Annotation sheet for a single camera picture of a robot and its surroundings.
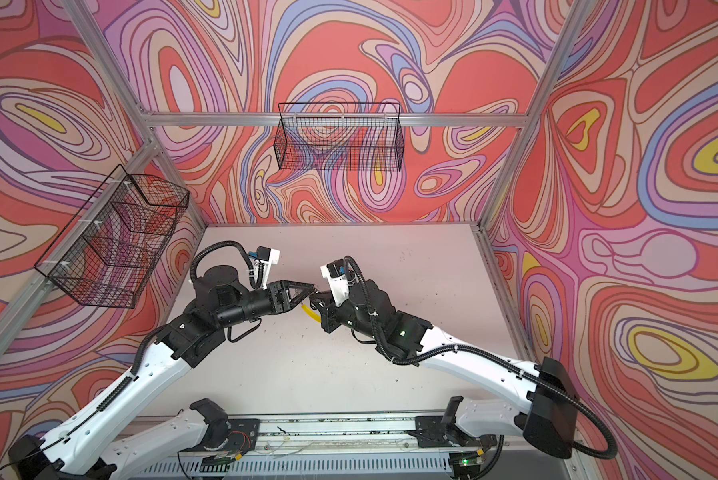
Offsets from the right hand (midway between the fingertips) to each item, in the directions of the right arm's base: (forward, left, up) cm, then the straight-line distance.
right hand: (316, 304), depth 69 cm
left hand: (0, -1, +6) cm, 6 cm away
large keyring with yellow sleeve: (0, +3, -2) cm, 3 cm away
